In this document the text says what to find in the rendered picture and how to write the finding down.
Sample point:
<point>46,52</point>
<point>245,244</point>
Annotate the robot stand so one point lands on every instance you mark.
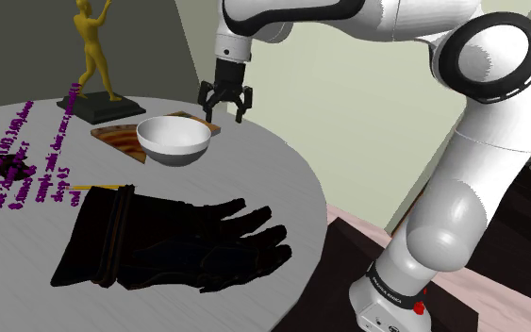
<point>329,285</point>

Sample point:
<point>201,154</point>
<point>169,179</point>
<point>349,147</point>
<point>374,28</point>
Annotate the white bowl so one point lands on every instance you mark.
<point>173,138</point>

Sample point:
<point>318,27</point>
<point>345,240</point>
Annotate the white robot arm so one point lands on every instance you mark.
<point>467,174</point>

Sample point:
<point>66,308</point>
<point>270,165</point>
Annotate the yellow pencil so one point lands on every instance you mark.
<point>97,187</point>

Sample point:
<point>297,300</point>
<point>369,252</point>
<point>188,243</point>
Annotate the gold figure on black base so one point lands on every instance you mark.
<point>93,55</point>

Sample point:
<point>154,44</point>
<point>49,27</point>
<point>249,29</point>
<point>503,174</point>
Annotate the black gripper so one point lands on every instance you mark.
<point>229,76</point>

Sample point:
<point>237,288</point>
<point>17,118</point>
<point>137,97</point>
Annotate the black glove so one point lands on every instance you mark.
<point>164,239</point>

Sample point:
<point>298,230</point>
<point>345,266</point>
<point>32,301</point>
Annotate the brown wooden board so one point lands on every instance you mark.
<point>120,138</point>

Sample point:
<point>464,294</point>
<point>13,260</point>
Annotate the grey round table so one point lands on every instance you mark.
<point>251,184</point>

